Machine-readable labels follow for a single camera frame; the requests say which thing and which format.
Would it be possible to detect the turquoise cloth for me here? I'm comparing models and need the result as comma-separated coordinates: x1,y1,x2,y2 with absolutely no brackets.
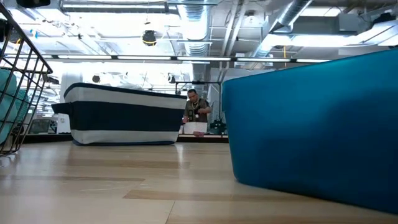
0,68,29,144

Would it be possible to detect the white panel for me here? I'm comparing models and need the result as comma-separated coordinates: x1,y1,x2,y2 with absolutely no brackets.
183,121,208,136

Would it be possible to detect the person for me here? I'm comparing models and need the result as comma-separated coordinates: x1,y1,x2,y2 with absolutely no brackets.
182,88,213,138

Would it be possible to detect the long ceiling light strip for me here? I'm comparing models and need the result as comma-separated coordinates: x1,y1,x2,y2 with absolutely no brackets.
2,54,331,64

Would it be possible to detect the navy white striped fabric bin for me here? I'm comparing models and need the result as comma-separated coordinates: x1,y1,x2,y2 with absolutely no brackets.
51,82,188,147

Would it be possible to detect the black aluminium table frame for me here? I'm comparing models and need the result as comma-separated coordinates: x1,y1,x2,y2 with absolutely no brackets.
18,133,229,144

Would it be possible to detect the small dark screen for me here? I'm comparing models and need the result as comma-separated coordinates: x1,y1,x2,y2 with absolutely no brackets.
27,118,52,135

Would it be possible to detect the silver ventilation duct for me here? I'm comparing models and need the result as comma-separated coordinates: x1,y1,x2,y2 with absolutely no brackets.
177,0,213,57

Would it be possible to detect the black hanging ball lamp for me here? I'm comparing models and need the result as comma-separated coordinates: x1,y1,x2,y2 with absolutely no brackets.
142,29,157,47

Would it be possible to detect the black device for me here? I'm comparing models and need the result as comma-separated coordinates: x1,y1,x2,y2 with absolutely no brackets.
209,119,228,136

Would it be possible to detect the teal plastic bin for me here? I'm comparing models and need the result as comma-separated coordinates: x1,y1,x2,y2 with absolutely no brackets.
221,47,398,215

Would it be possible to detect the gold wire basket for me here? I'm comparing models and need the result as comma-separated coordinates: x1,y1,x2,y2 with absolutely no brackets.
0,2,54,157

